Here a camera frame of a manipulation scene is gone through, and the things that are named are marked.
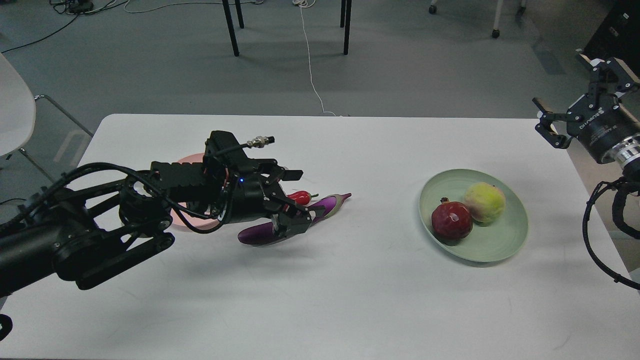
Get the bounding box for red chili pepper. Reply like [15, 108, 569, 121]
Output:
[287, 190, 319, 206]

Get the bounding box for black table leg right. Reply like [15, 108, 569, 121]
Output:
[340, 0, 353, 56]

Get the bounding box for black equipment case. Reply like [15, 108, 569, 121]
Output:
[582, 0, 640, 76]

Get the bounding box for purple eggplant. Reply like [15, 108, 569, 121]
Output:
[237, 193, 352, 246]

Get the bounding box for white chair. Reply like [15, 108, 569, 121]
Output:
[0, 55, 94, 177]

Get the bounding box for black table leg left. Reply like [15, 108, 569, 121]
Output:
[221, 0, 245, 57]

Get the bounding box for red pomegranate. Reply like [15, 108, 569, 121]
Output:
[430, 197, 473, 240]

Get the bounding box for pink plate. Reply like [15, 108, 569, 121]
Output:
[169, 153, 226, 232]

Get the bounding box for black table leg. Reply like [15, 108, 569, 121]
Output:
[340, 0, 353, 56]
[221, 0, 245, 57]

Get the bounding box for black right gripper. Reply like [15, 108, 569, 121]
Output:
[532, 57, 640, 166]

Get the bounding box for black floor cables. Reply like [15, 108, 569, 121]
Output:
[0, 0, 131, 55]

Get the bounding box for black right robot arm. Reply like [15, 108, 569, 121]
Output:
[532, 56, 640, 290]

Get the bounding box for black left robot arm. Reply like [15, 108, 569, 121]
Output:
[0, 130, 338, 298]

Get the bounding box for green plate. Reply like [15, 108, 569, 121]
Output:
[418, 168, 530, 264]

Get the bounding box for white caster chair base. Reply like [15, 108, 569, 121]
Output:
[427, 0, 528, 39]

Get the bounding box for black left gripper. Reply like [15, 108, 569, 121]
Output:
[220, 159, 326, 239]

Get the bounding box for white floor cable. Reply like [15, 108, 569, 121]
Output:
[292, 0, 343, 117]

